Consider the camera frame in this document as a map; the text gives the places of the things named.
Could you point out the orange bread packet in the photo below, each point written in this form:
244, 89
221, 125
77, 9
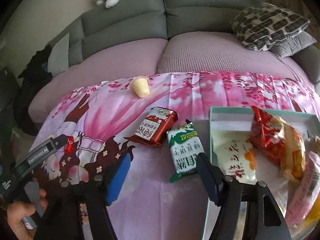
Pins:
292, 152

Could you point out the yellow bread packet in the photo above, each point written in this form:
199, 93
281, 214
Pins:
313, 222

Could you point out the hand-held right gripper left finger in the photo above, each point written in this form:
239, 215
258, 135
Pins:
120, 177

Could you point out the cream packet with orange print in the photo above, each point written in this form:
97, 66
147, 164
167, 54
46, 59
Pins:
235, 155

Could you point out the small red candy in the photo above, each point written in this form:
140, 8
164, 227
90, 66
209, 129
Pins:
68, 145

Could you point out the pink sofa cover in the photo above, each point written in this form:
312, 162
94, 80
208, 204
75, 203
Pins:
112, 60

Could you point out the red crinkled snack bag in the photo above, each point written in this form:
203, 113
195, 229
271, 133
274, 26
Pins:
266, 135

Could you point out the red biscuit packet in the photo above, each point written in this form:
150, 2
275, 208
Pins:
152, 127

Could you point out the person's left hand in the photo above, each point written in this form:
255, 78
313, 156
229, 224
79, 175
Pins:
17, 217

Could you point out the grey pillow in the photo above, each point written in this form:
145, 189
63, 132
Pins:
292, 46

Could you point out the black cloth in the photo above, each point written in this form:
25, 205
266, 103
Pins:
30, 85

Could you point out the pale yellow pudding cup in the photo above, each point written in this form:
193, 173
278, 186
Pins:
141, 87

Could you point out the green white biscuit packet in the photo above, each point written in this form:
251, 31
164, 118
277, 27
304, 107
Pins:
183, 152

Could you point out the black patterned pillow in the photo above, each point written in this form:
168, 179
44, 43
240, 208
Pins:
270, 25

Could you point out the grey sofa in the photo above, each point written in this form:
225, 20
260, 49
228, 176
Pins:
125, 17

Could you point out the pink printed blanket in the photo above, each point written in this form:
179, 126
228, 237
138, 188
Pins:
105, 110

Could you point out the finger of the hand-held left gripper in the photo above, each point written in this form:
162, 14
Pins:
58, 142

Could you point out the pink snack packet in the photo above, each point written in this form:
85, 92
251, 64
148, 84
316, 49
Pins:
306, 197

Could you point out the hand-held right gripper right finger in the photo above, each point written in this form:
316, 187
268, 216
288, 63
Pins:
208, 180

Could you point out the light grey cushion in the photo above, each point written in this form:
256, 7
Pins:
60, 55

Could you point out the teal rimmed white tray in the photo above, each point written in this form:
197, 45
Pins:
217, 120

